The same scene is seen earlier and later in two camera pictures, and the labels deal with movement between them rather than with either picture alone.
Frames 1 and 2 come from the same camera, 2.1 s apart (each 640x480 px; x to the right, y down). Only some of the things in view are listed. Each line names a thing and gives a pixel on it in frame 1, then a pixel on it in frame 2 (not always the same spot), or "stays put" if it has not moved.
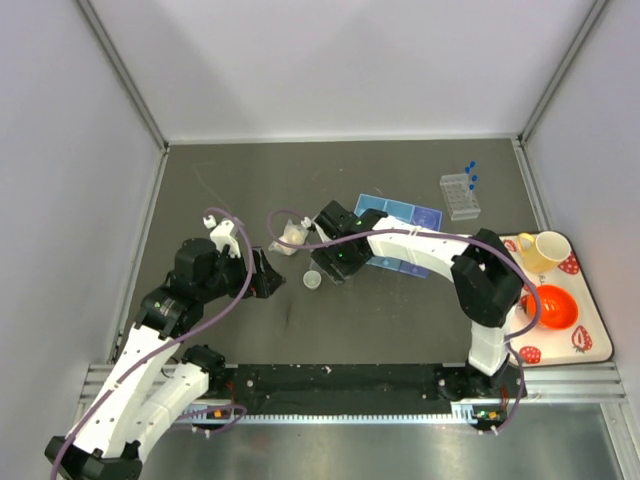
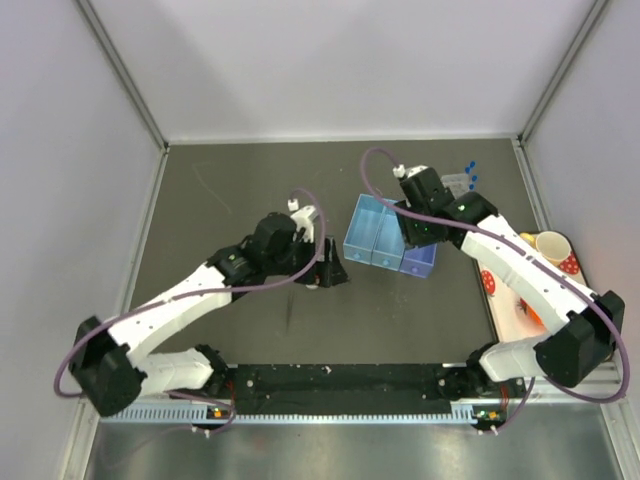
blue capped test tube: x=468 y=169 stays put
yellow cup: x=543 y=251 stays put
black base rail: x=362 y=385 stays put
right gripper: x=325 y=257 → x=413 y=238
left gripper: x=265 y=280 → x=328 y=271
